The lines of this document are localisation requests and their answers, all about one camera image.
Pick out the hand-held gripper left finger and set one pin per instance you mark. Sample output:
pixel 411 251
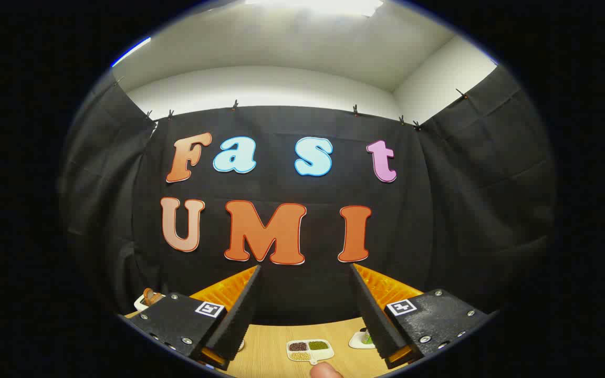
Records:
pixel 239 320

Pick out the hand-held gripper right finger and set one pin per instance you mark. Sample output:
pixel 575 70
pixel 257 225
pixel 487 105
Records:
pixel 376 320

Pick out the green label bottle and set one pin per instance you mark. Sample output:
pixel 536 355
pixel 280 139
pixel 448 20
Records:
pixel 367 337

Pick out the small white dish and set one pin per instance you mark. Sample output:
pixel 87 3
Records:
pixel 356 344

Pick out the pile of green mung beans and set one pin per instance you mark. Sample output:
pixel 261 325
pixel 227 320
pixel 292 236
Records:
pixel 318 345

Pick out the white divided tray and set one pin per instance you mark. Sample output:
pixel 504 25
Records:
pixel 323 355

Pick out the pile of dark red beans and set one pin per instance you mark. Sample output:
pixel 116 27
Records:
pixel 298 346

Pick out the pile of yellow soybeans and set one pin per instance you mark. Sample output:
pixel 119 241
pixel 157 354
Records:
pixel 300 356

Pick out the toast bread slice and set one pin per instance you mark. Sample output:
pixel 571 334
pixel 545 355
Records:
pixel 150 296

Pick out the white toaster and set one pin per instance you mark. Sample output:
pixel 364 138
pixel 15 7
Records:
pixel 141 303

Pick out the ceiling light panel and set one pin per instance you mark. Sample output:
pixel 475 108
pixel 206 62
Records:
pixel 313 5

